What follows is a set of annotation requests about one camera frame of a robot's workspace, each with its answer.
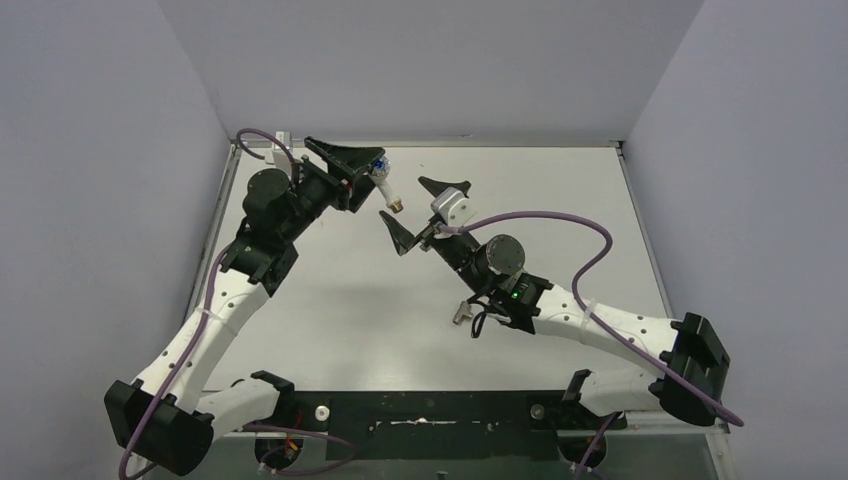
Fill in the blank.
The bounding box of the white faucet with chrome knob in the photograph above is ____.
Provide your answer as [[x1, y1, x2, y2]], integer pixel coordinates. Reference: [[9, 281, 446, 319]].
[[369, 156, 404, 214]]

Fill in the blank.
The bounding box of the metal tee pipe fitting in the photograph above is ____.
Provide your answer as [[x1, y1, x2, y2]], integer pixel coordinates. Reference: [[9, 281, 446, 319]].
[[451, 300, 474, 326]]

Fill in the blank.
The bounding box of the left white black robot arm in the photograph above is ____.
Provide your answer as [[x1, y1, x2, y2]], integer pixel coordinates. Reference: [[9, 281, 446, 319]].
[[104, 137, 389, 479]]

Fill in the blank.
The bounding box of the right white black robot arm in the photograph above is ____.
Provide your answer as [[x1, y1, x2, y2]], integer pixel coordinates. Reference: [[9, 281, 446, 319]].
[[380, 177, 744, 427]]

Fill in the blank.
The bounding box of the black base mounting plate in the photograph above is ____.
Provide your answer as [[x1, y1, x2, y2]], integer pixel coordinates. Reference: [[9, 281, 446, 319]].
[[260, 390, 609, 467]]

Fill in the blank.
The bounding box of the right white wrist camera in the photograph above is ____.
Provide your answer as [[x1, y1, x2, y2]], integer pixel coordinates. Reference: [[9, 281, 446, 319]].
[[430, 187, 477, 229]]

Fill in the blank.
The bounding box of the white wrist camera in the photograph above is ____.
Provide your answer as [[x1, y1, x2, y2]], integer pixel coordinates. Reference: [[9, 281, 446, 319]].
[[265, 131, 297, 169], [430, 187, 477, 229]]

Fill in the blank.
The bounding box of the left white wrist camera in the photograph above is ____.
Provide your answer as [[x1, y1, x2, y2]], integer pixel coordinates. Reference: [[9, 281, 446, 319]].
[[265, 131, 297, 169]]

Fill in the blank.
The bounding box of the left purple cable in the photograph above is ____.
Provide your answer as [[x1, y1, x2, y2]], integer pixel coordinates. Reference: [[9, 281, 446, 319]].
[[117, 128, 359, 480]]

